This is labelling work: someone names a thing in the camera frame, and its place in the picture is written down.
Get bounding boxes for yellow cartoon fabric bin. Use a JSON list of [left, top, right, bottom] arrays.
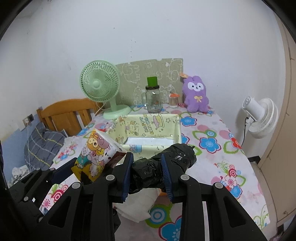
[[106, 113, 182, 159]]

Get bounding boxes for white standing fan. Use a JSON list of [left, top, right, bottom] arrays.
[[242, 96, 279, 139]]

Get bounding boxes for orange green tissue pack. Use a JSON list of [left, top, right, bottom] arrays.
[[155, 190, 171, 206]]

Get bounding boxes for grey plaid pillow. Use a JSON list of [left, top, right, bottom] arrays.
[[24, 122, 66, 172]]

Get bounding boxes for black plastic bag bundle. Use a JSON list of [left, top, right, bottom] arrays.
[[128, 144, 197, 194]]

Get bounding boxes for green desk fan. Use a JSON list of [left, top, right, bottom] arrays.
[[79, 60, 131, 120]]

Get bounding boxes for green plastic cup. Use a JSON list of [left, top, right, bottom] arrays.
[[147, 76, 158, 87]]

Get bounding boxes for floral tablecloth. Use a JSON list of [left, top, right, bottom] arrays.
[[52, 106, 270, 240]]

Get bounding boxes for wall power socket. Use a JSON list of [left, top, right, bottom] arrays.
[[23, 114, 34, 126]]

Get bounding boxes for wooden bed headboard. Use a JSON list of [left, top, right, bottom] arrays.
[[37, 98, 102, 136]]

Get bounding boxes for beige door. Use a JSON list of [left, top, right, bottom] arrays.
[[259, 18, 295, 227]]

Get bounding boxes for green cartoon cardboard panel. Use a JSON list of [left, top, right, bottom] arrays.
[[114, 58, 184, 108]]

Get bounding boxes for yellow cartoon tissue pack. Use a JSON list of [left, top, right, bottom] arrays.
[[71, 128, 126, 183]]

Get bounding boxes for crumpled white clothes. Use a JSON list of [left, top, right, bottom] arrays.
[[8, 165, 30, 188]]

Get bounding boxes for white cloth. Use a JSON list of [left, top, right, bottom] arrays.
[[113, 188, 161, 223]]

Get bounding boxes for cotton swab jar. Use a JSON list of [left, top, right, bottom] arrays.
[[169, 92, 180, 108]]

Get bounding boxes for glass mason jar mug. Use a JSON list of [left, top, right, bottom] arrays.
[[145, 85, 162, 113]]

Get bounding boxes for purple plush bunny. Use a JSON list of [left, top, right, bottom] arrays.
[[182, 76, 209, 113]]

